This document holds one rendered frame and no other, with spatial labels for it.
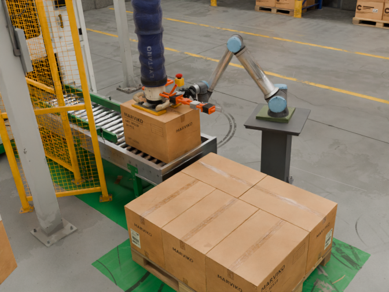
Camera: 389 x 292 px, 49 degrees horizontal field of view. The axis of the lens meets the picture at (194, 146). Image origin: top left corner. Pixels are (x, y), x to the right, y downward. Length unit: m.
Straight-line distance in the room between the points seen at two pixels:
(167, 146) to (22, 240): 1.51
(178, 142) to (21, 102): 1.26
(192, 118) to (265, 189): 0.89
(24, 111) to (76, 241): 1.20
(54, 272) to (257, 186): 1.72
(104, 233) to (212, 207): 1.16
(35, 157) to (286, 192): 1.97
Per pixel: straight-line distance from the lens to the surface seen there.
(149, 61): 3.49
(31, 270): 3.73
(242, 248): 2.78
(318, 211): 3.13
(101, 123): 4.49
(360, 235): 3.86
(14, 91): 3.34
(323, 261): 3.48
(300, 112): 4.04
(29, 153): 3.54
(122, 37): 6.54
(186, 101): 3.41
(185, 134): 3.63
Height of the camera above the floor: 2.44
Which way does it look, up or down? 29 degrees down
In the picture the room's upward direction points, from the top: 3 degrees counter-clockwise
